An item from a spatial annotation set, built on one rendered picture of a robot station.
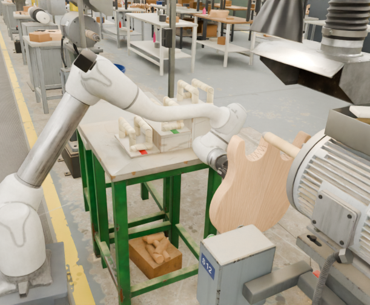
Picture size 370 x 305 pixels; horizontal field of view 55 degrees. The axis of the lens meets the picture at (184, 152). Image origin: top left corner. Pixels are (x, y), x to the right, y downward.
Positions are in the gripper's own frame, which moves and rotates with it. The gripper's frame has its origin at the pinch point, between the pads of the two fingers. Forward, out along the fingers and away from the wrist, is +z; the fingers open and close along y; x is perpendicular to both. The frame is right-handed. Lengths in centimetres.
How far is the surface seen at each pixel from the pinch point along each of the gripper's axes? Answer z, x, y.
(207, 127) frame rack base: -51, 4, -10
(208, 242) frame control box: 32, 6, 40
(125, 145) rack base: -64, -11, 26
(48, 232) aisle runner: -135, -110, 47
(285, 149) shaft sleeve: 18.9, 24.4, 10.7
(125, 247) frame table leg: -40, -53, 29
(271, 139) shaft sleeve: 12.4, 24.7, 10.6
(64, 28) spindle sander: -234, 20, 26
